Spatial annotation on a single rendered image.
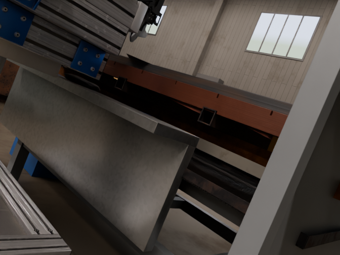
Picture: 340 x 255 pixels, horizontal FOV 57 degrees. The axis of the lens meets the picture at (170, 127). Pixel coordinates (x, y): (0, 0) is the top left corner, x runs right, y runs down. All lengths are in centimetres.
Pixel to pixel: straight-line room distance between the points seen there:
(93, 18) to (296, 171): 68
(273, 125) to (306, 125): 39
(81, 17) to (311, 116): 65
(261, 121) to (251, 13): 892
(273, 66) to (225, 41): 184
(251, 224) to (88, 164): 85
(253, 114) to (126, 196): 49
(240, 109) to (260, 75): 778
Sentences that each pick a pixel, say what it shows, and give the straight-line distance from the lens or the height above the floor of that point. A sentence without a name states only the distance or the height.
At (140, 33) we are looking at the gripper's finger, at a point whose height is 95.
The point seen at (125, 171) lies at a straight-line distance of 108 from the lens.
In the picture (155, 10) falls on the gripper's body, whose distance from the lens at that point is 128.
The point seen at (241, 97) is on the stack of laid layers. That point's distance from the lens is 97.
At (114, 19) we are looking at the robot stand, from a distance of 97.
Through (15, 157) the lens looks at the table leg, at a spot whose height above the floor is 16.
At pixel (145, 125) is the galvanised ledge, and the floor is 66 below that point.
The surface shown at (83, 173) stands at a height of 37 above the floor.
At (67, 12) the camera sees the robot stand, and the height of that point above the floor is 85.
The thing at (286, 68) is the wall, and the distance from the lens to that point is 846.
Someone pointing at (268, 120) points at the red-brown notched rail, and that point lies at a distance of 87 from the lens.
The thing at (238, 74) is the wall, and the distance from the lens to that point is 900.
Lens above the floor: 71
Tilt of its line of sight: 2 degrees down
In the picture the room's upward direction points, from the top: 23 degrees clockwise
